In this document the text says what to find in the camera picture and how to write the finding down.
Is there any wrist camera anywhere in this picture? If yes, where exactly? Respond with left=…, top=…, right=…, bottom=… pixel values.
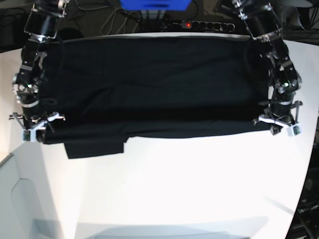
left=21, top=129, right=36, bottom=142
left=287, top=123, right=302, bottom=137

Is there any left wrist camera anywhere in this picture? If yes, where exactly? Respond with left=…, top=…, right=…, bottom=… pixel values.
left=287, top=123, right=302, bottom=137

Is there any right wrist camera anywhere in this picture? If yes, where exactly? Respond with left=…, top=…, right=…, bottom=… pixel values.
left=21, top=129, right=36, bottom=142

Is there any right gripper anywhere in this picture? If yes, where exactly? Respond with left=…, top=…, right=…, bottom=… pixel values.
left=8, top=99, right=66, bottom=142

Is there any black T-shirt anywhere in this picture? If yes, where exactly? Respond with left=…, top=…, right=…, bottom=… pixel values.
left=39, top=37, right=270, bottom=159

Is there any blue box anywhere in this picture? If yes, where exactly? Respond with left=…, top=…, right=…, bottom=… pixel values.
left=120, top=0, right=191, bottom=11

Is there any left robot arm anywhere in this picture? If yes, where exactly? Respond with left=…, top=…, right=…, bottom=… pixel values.
left=232, top=0, right=303, bottom=137

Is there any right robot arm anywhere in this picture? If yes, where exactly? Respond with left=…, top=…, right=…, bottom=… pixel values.
left=9, top=0, right=69, bottom=142

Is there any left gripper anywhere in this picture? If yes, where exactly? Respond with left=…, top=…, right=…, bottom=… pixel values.
left=253, top=96, right=303, bottom=135

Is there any black power strip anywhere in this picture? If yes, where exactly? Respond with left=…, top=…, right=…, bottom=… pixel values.
left=172, top=21, right=236, bottom=32

